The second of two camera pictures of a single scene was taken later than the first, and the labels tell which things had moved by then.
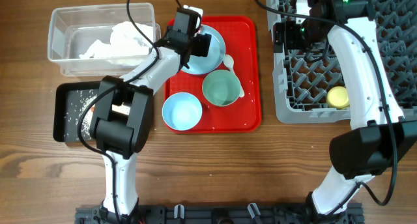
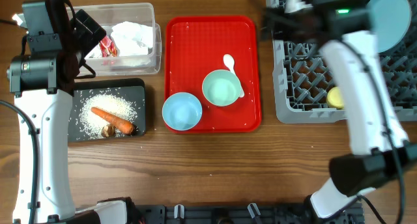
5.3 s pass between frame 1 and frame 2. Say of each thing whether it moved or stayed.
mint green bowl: stayed
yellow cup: stayed
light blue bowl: stayed
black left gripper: moved
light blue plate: moved
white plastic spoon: stayed
